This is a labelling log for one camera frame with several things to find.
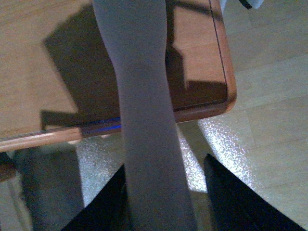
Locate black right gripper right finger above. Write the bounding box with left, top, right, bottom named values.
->
left=204, top=154, right=304, bottom=231

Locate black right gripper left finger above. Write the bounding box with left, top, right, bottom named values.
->
left=62, top=165, right=131, bottom=231

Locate wooden nightstand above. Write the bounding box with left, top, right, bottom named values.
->
left=0, top=0, right=237, bottom=152

